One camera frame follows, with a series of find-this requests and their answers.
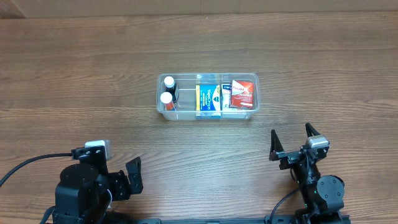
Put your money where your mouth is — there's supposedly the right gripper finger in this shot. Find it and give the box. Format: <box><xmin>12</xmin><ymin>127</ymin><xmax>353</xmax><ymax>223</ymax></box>
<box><xmin>269</xmin><ymin>129</ymin><xmax>285</xmax><ymax>161</ymax></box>
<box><xmin>305</xmin><ymin>123</ymin><xmax>320</xmax><ymax>138</ymax></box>

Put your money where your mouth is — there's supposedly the red Panadol box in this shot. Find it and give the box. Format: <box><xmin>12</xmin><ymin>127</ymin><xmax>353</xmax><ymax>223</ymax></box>
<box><xmin>229</xmin><ymin>80</ymin><xmax>254</xmax><ymax>110</ymax></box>

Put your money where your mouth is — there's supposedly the orange bottle white cap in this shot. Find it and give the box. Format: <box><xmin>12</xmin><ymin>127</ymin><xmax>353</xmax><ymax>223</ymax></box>
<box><xmin>160</xmin><ymin>91</ymin><xmax>175</xmax><ymax>111</ymax></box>

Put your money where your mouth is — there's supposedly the white Hansaplast plaster box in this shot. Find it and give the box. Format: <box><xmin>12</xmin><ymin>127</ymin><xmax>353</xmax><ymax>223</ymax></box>
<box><xmin>221</xmin><ymin>84</ymin><xmax>232</xmax><ymax>111</ymax></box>

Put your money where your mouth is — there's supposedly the blue yellow VapoDrops box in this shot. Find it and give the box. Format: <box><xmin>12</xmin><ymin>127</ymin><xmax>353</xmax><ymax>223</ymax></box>
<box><xmin>195</xmin><ymin>85</ymin><xmax>221</xmax><ymax>119</ymax></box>

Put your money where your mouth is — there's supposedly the black bottle white cap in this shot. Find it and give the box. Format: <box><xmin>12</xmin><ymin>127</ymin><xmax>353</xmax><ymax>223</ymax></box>
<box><xmin>164</xmin><ymin>76</ymin><xmax>179</xmax><ymax>103</ymax></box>

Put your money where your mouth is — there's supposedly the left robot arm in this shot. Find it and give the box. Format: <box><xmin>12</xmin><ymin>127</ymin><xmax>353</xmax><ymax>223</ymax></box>
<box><xmin>40</xmin><ymin>146</ymin><xmax>143</xmax><ymax>224</ymax></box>

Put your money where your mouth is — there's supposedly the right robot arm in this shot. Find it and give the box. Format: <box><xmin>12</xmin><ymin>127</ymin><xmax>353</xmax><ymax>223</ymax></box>
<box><xmin>264</xmin><ymin>123</ymin><xmax>351</xmax><ymax>224</ymax></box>

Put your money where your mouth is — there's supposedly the clear plastic container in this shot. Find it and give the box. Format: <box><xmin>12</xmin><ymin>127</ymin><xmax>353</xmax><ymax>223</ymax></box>
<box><xmin>157</xmin><ymin>73</ymin><xmax>261</xmax><ymax>121</ymax></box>

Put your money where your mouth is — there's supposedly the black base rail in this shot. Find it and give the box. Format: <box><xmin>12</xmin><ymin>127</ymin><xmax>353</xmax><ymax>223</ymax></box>
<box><xmin>105</xmin><ymin>214</ymin><xmax>351</xmax><ymax>224</ymax></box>

